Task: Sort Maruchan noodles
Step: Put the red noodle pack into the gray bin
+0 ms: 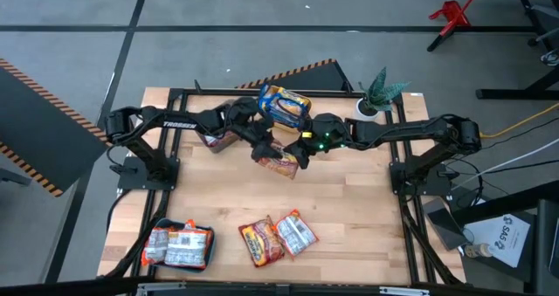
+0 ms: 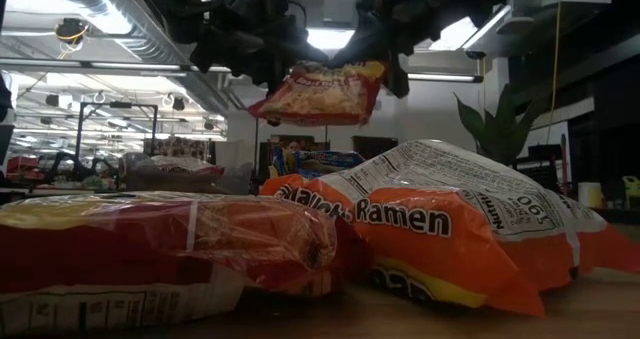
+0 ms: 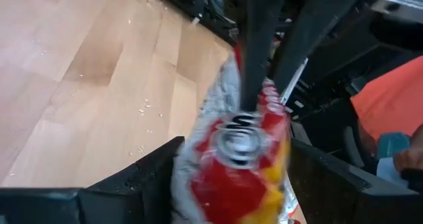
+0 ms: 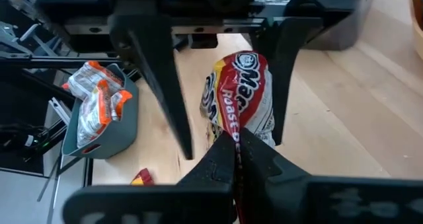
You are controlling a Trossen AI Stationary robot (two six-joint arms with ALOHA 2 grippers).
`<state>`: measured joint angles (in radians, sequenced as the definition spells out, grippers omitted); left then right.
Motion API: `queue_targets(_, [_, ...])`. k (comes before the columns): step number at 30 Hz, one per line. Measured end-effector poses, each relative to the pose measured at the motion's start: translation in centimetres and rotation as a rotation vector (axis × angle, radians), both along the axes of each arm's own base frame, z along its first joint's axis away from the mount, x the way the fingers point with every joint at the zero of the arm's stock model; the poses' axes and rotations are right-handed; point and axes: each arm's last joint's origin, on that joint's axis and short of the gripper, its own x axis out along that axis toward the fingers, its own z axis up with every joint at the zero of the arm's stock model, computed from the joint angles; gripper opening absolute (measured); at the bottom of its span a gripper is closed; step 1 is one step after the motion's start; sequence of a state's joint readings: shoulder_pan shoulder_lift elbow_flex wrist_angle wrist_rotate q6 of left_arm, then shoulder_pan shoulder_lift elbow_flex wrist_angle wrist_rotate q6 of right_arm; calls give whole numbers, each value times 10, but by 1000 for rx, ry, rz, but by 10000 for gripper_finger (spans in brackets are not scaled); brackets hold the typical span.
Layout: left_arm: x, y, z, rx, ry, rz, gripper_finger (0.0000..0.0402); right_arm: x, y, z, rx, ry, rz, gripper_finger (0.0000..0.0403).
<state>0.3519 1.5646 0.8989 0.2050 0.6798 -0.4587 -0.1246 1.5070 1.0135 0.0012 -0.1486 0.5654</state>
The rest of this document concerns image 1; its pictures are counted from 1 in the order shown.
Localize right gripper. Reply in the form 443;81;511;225
284;114;350;170

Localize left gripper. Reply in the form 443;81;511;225
224;97;283;162

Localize red Maruchan noodle pack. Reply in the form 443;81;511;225
255;141;300;181
238;216;286;269
201;128;240;148

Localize blue Maruchan noodle pack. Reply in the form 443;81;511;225
266;88;313;129
258;83;283;116

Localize orange Maruchan noodle pack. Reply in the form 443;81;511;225
140;225;174;266
163;219;214;271
273;208;319;259

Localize yellow plastic bin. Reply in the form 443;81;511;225
257;84;314;134

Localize grey translucent bin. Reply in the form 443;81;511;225
194;97;242;155

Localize black hazard-striped platform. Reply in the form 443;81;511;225
235;58;354;92
0;58;115;199

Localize green plant in white pot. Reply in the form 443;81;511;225
351;66;411;122

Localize teal plastic bin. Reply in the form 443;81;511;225
146;218;217;273

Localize dark grey tablet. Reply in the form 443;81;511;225
422;196;469;251

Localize small beige bottle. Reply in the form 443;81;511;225
463;242;493;259

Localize red and black stand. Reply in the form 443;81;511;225
425;0;489;52

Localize white printed paper sheet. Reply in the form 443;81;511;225
462;212;532;269

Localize black horizontal beam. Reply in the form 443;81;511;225
0;276;559;296

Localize black side desk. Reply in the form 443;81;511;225
452;180;559;296

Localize person's shoe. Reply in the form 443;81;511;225
541;49;559;68

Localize grey office chair base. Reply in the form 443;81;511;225
527;3;559;49

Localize black aluminium table frame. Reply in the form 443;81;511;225
103;79;467;287

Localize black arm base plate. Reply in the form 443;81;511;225
116;154;181;191
390;161;455;197

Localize silver metal bracket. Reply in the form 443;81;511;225
136;281;188;296
378;286;431;296

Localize black cable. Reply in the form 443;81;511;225
480;158;559;175
482;116;559;151
106;189;132;236

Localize white cable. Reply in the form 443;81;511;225
452;138;559;190

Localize black desk leg frame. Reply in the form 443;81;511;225
474;0;559;101

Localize yellow power cable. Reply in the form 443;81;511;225
480;102;559;141

